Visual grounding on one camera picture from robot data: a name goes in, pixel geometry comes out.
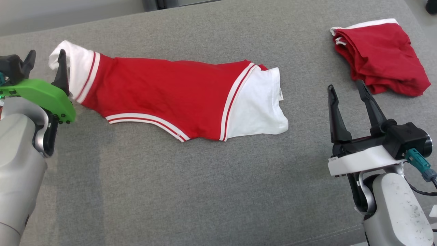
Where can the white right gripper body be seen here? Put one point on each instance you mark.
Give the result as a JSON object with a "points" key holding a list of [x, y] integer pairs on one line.
{"points": [[362, 160]]}

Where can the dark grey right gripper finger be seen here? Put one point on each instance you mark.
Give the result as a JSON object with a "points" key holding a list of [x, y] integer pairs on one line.
{"points": [[338, 123], [374, 112]]}

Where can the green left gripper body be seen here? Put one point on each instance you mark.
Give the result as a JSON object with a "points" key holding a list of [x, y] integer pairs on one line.
{"points": [[41, 94]]}

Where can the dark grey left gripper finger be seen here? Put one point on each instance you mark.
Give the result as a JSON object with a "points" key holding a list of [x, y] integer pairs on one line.
{"points": [[29, 65], [62, 78]]}

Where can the red white number jersey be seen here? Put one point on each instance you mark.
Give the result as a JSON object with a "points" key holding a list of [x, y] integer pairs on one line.
{"points": [[164, 89]]}

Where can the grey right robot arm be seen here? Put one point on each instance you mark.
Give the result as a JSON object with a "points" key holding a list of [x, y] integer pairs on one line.
{"points": [[396, 212]]}

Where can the folded red white garment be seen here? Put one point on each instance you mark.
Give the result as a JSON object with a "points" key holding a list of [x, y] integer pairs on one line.
{"points": [[382, 58]]}

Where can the black round object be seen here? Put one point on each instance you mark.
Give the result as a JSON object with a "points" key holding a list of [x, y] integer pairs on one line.
{"points": [[432, 6]]}

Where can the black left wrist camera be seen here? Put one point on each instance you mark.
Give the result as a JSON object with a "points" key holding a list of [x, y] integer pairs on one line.
{"points": [[12, 66]]}

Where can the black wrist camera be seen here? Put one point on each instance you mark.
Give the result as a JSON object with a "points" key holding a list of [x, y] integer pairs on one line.
{"points": [[12, 66], [406, 136]]}

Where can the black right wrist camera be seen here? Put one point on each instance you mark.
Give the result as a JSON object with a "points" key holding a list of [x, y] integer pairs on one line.
{"points": [[406, 136]]}

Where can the grey partition post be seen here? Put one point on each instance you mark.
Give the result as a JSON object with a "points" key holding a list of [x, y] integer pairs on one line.
{"points": [[150, 4]]}

